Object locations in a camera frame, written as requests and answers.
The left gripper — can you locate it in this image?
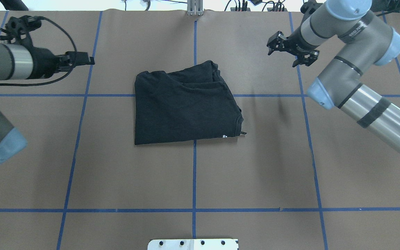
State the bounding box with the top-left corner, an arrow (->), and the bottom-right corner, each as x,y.
30,47 -> 95,79

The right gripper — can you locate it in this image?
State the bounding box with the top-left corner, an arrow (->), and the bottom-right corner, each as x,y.
267,27 -> 320,67

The black graphic t-shirt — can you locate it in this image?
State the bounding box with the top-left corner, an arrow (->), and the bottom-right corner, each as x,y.
134,60 -> 245,145

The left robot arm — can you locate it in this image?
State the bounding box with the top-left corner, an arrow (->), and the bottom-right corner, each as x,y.
0,41 -> 95,164

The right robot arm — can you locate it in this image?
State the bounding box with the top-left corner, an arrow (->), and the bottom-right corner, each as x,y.
267,0 -> 400,153

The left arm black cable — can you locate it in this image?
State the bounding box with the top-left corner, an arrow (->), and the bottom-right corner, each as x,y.
0,17 -> 78,92

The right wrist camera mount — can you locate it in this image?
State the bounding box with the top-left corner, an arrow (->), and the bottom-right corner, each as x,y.
300,0 -> 323,15

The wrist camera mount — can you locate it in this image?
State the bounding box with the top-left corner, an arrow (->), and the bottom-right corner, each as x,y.
0,15 -> 42,48
300,0 -> 323,15

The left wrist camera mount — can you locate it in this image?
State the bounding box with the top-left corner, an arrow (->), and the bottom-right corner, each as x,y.
0,15 -> 42,48

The aluminium frame post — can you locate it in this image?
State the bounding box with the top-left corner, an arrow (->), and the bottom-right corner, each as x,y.
186,0 -> 204,16

